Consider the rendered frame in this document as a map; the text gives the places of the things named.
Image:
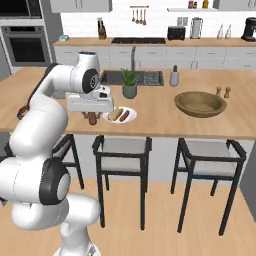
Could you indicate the grey tap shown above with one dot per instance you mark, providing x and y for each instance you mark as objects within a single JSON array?
[{"x": 133, "y": 58}]

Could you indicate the silver kettle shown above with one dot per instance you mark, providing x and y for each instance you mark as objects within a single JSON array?
[{"x": 196, "y": 28}]

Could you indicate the teal sponge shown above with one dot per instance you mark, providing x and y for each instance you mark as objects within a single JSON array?
[{"x": 63, "y": 37}]

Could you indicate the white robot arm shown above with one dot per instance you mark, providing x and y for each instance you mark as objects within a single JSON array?
[{"x": 40, "y": 120}]

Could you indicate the grey soap dispenser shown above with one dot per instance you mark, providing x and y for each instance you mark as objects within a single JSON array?
[{"x": 174, "y": 78}]

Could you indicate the wooden bowl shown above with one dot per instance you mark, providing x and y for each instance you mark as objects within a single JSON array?
[{"x": 200, "y": 105}]

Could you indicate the dark knife block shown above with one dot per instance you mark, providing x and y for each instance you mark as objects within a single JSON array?
[{"x": 101, "y": 30}]

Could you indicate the green plant in grey pot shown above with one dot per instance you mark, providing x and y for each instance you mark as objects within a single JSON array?
[{"x": 129, "y": 87}]

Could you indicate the grey wall socket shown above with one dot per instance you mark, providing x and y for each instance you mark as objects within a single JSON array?
[{"x": 182, "y": 21}]

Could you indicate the dark sink basin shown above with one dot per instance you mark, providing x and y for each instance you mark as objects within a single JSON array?
[{"x": 146, "y": 78}]

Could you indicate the grey wall cupboards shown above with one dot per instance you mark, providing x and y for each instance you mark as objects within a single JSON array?
[
  {"x": 235, "y": 4},
  {"x": 81, "y": 5}
]

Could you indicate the steel oven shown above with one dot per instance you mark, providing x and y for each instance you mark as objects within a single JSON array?
[{"x": 26, "y": 46}]

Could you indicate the black microwave oven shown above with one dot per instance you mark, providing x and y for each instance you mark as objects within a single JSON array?
[{"x": 20, "y": 8}]

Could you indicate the black hob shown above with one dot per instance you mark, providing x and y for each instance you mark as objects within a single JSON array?
[{"x": 138, "y": 40}]

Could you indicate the wooden shaker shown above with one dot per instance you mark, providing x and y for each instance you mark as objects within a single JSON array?
[
  {"x": 218, "y": 91},
  {"x": 227, "y": 92}
]

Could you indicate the hanging kitchen tool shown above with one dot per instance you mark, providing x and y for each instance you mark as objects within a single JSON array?
[
  {"x": 137, "y": 16},
  {"x": 140, "y": 16},
  {"x": 144, "y": 17},
  {"x": 133, "y": 15}
]

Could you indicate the black stool with grey seat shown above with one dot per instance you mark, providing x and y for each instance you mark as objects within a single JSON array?
[
  {"x": 210, "y": 156},
  {"x": 123, "y": 150},
  {"x": 68, "y": 150}
]

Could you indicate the wooden tool rail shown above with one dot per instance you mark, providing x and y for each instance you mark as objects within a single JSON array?
[{"x": 139, "y": 6}]

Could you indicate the dark blue and brown object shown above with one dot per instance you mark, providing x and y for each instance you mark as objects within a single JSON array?
[{"x": 22, "y": 111}]

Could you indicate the black coffee machine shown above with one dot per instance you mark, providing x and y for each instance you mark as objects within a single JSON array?
[{"x": 249, "y": 29}]

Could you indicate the brown sausage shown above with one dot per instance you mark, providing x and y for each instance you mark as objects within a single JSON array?
[
  {"x": 92, "y": 120},
  {"x": 124, "y": 115}
]

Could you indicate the black toaster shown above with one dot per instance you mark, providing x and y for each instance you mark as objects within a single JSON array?
[{"x": 176, "y": 33}]

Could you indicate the white bottle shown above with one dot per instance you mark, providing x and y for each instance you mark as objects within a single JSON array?
[
  {"x": 220, "y": 32},
  {"x": 228, "y": 32}
]

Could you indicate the grey base cupboards run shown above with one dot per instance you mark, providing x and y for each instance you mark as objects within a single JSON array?
[{"x": 206, "y": 57}]

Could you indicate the yellow jar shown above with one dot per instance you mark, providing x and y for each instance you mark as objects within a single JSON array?
[{"x": 205, "y": 3}]

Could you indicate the white plate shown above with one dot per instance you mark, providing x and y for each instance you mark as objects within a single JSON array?
[{"x": 130, "y": 112}]

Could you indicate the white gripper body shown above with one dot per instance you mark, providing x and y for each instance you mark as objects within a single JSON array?
[{"x": 87, "y": 103}]

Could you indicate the white wall shelf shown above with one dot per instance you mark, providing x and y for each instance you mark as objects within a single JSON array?
[{"x": 190, "y": 9}]

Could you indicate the yellow-green bun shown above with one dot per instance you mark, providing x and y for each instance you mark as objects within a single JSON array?
[{"x": 115, "y": 114}]

